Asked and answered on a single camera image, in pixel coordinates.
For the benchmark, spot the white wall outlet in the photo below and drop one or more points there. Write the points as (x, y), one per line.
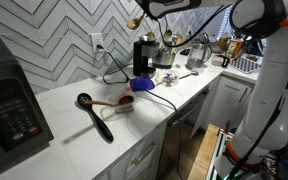
(97, 41)

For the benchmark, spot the orange food package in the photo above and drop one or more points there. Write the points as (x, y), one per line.
(233, 49)

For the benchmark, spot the blue bowl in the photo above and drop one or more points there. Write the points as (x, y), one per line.
(142, 84)

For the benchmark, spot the gold spoon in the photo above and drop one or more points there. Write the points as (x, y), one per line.
(178, 40)
(134, 22)
(168, 35)

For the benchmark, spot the black slotted spoon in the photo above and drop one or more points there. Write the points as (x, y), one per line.
(97, 121)

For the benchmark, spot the steel pot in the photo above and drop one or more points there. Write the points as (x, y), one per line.
(163, 59)

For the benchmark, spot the dish drying mat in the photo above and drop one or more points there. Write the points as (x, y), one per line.
(245, 65)

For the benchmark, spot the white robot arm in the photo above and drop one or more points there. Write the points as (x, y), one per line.
(270, 83)

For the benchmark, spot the small colourful packet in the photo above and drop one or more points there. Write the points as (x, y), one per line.
(170, 76)

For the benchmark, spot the white drawer cabinet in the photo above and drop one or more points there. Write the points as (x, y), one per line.
(130, 156)

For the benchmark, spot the clear plastic bowl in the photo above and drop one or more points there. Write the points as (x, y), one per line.
(166, 78)

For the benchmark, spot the black coffee maker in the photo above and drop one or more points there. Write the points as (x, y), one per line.
(142, 56)

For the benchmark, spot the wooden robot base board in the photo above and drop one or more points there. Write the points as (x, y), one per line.
(204, 153)

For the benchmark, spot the white door cabinet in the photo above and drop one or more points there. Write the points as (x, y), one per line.
(227, 100)

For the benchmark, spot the black microwave oven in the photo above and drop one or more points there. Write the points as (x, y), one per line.
(7, 110)

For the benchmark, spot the black measuring cup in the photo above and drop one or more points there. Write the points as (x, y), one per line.
(224, 61)

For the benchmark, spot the metal spoon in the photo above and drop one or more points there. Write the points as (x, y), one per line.
(189, 74)

